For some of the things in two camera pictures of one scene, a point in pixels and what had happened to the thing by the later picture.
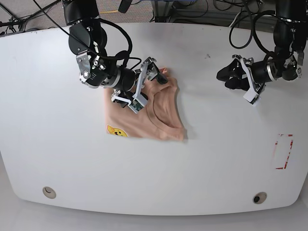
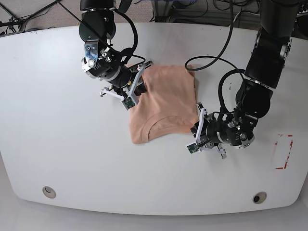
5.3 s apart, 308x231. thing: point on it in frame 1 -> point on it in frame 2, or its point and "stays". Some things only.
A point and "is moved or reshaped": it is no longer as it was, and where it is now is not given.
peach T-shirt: [160, 118] is moved or reshaped
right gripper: [260, 72] -> [210, 130]
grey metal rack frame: [162, 10] stays
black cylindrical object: [124, 6] stays
